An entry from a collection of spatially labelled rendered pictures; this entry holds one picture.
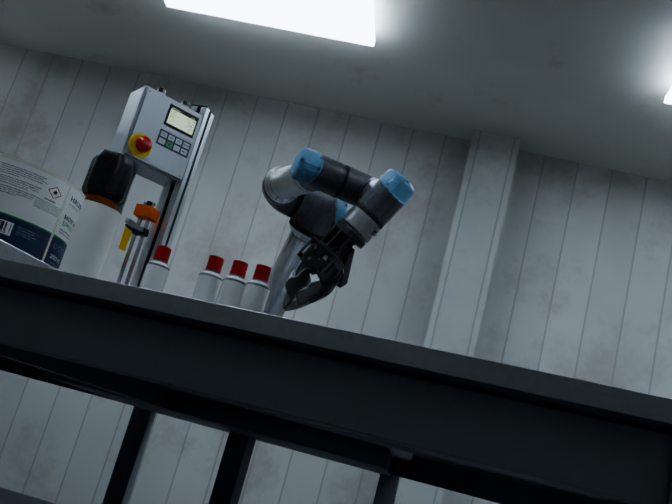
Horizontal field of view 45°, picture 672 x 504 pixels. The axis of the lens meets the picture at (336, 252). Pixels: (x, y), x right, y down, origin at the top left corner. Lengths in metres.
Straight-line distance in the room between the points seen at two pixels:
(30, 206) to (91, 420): 4.13
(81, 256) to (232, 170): 4.01
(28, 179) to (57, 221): 0.08
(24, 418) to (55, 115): 2.09
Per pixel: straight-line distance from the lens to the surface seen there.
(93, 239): 1.55
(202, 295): 1.74
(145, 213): 1.97
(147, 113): 2.03
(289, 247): 2.15
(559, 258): 5.29
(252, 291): 1.69
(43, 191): 1.29
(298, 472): 5.02
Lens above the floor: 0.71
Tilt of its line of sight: 15 degrees up
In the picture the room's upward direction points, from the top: 15 degrees clockwise
